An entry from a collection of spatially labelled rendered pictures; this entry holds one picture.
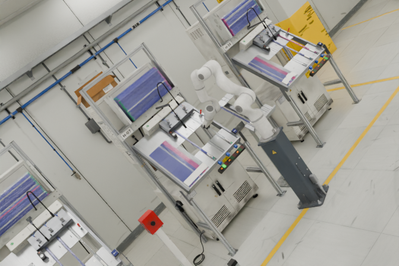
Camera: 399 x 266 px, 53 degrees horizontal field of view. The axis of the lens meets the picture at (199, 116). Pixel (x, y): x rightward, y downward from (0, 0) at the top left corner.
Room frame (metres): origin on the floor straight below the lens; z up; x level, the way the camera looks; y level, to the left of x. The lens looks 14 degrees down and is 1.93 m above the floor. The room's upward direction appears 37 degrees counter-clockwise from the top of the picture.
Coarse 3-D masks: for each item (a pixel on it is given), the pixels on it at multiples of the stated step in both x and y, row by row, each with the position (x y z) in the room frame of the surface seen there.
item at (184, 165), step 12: (168, 144) 3.51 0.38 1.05; (156, 156) 3.44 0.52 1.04; (168, 156) 3.41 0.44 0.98; (180, 156) 3.38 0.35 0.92; (192, 156) 3.36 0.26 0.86; (168, 168) 3.32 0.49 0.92; (180, 168) 3.29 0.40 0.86; (192, 168) 3.27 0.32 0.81; (204, 168) 3.25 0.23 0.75; (192, 180) 3.18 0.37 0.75
